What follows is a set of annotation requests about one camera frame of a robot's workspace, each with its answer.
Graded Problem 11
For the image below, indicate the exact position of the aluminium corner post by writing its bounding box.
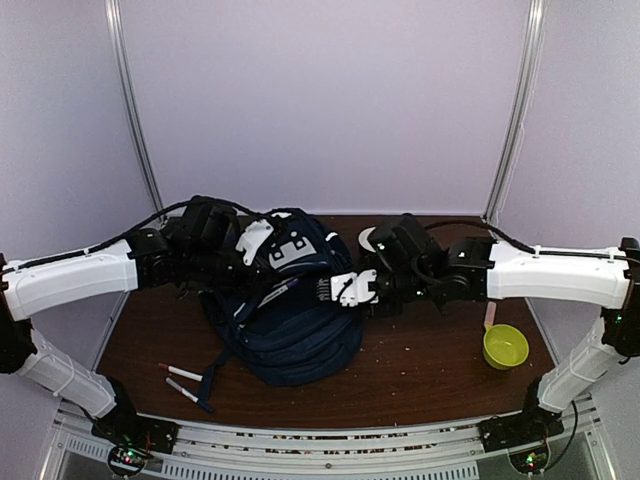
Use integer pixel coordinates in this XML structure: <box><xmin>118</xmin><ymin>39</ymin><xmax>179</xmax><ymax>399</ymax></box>
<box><xmin>104</xmin><ymin>0</ymin><xmax>164</xmax><ymax>212</ymax></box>
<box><xmin>484</xmin><ymin>0</ymin><xmax>548</xmax><ymax>225</ymax></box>

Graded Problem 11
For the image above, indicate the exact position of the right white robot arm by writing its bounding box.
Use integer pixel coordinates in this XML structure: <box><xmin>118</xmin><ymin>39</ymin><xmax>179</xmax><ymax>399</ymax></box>
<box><xmin>352</xmin><ymin>234</ymin><xmax>639</xmax><ymax>442</ymax></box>

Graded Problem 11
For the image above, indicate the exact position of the blue capped white marker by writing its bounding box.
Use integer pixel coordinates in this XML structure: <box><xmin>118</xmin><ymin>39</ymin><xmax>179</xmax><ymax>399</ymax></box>
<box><xmin>165</xmin><ymin>377</ymin><xmax>204</xmax><ymax>406</ymax></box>

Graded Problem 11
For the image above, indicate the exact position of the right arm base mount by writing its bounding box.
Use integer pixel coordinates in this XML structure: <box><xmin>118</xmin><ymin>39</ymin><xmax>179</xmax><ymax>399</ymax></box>
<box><xmin>477</xmin><ymin>402</ymin><xmax>564</xmax><ymax>476</ymax></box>

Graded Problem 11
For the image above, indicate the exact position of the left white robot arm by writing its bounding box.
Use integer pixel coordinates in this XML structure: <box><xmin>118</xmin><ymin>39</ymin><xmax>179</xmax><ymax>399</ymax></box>
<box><xmin>1</xmin><ymin>223</ymin><xmax>273</xmax><ymax>444</ymax></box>

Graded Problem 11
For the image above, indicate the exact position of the lime green bowl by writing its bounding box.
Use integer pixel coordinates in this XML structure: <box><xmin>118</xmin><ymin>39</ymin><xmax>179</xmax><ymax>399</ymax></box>
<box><xmin>483</xmin><ymin>324</ymin><xmax>530</xmax><ymax>370</ymax></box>

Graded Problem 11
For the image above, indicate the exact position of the white and navy bowl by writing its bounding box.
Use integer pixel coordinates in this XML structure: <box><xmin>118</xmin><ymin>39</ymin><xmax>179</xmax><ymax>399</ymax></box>
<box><xmin>358</xmin><ymin>227</ymin><xmax>375</xmax><ymax>252</ymax></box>

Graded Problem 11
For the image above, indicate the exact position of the left aluminium corner post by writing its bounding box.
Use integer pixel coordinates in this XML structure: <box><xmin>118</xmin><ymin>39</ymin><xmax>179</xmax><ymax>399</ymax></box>
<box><xmin>104</xmin><ymin>0</ymin><xmax>164</xmax><ymax>212</ymax></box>

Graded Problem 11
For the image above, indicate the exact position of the navy blue student backpack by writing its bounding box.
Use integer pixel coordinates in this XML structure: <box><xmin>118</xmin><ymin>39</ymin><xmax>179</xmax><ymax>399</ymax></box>
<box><xmin>197</xmin><ymin>208</ymin><xmax>363</xmax><ymax>402</ymax></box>

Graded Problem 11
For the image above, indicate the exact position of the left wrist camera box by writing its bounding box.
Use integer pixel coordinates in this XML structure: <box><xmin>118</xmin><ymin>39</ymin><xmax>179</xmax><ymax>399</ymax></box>
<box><xmin>167</xmin><ymin>196</ymin><xmax>276</xmax><ymax>266</ymax></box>

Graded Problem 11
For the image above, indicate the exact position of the aluminium front rail frame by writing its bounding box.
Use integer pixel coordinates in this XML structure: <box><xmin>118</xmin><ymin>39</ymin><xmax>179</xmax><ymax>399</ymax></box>
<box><xmin>42</xmin><ymin>394</ymin><xmax>616</xmax><ymax>480</ymax></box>

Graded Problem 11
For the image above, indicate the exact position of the red tipped white marker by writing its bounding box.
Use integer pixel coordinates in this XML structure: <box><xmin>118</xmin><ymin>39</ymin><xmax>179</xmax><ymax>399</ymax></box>
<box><xmin>157</xmin><ymin>363</ymin><xmax>203</xmax><ymax>382</ymax></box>

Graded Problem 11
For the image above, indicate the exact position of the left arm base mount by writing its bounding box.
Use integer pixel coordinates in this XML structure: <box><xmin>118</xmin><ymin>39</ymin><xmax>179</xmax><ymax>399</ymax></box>
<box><xmin>85</xmin><ymin>402</ymin><xmax>179</xmax><ymax>479</ymax></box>

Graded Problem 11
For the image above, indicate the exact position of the right aluminium corner post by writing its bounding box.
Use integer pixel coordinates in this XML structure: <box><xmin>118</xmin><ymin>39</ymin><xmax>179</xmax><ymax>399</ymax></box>
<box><xmin>484</xmin><ymin>0</ymin><xmax>548</xmax><ymax>225</ymax></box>

